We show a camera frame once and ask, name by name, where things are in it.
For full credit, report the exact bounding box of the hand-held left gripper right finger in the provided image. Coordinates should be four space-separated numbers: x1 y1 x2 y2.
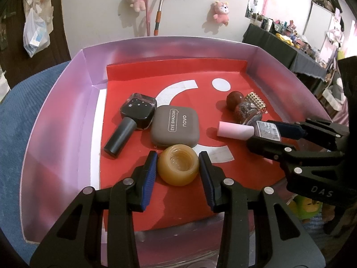
197 151 327 268

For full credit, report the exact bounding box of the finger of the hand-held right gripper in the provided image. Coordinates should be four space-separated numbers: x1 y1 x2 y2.
266 118 349 151
246 135 345 171

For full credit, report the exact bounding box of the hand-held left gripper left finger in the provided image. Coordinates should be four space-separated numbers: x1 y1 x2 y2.
29 150 159 268

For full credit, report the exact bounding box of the amber ring-shaped jar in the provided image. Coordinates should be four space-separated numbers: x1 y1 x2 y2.
157 144 200 186

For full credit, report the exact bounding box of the green bear toy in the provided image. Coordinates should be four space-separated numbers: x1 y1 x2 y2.
289 194 322 224

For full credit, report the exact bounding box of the pink-capped labelled bottle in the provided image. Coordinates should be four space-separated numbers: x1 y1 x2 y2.
218 120 282 142

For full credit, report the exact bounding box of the studded metallic bottle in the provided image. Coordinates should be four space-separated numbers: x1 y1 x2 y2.
244 92 268 115

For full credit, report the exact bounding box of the grey eyeshadow compact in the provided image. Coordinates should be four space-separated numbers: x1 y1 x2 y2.
151 105 200 147

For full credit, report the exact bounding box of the brown ball-capped bottle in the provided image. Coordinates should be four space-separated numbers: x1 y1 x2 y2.
226 91 263 125

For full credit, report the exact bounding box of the black star nail polish bottle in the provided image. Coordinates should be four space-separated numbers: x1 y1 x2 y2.
104 93 157 159

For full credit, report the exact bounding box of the pink cardboard box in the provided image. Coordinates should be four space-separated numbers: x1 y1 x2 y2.
19 35 335 266

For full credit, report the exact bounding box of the large cream plush toy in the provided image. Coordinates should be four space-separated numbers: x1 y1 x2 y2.
325 50 348 112

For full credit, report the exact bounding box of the red paper sheet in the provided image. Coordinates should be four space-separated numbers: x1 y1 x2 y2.
99 59 289 232

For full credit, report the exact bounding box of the black-clothed table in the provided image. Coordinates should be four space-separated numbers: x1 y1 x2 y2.
242 23 328 95

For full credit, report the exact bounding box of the row of small table items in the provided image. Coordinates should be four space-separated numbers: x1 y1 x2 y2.
245 3 327 65

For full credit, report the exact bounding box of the white cabinet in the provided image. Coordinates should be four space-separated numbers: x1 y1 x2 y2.
304 1 334 48

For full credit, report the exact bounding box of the dark bag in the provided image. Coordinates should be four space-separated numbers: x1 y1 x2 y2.
312 0 342 14

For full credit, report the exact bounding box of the pink stick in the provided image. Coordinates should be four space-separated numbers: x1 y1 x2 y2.
143 1 151 37

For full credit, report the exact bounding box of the brown wooden door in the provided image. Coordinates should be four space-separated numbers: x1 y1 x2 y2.
0 0 71 73

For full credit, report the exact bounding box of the clear plastic bag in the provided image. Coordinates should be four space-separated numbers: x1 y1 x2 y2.
23 8 52 59

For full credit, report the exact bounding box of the metal broom handle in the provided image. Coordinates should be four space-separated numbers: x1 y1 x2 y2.
153 0 170 36

